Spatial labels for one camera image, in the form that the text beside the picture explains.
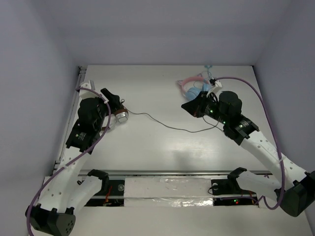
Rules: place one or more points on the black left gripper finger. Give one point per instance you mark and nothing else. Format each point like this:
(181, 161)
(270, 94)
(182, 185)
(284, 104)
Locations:
(115, 106)
(112, 98)

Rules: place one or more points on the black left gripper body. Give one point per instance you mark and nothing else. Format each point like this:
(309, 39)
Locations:
(108, 101)

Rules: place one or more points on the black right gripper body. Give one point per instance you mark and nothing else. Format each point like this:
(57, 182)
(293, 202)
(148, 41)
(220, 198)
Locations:
(211, 107)

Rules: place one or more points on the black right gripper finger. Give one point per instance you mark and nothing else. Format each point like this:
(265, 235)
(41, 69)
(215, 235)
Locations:
(197, 111)
(199, 100)

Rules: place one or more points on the brown silver headphones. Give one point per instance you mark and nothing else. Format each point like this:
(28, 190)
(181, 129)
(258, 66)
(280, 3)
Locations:
(119, 117)

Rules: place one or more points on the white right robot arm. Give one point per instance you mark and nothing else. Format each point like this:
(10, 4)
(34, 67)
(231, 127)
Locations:
(292, 187)

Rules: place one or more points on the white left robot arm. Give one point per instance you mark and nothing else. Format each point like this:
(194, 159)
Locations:
(54, 207)

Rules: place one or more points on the pink blue cat-ear headphones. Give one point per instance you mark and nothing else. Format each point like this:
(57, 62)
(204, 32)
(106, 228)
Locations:
(193, 92)

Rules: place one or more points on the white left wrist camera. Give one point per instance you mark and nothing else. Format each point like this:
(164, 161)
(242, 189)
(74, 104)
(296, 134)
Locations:
(86, 87)

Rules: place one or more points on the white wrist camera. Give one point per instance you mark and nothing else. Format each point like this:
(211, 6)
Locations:
(86, 87)
(216, 86)

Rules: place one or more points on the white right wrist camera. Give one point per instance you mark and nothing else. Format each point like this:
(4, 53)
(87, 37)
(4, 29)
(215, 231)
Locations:
(216, 86)

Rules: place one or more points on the aluminium left side rail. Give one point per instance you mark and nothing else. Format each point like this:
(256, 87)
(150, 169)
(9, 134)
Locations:
(72, 111)

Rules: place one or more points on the aluminium rail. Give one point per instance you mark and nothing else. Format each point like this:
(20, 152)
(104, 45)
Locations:
(165, 173)
(72, 111)

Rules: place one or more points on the aluminium front rail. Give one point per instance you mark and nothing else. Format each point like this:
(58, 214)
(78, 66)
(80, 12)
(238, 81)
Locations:
(165, 173)

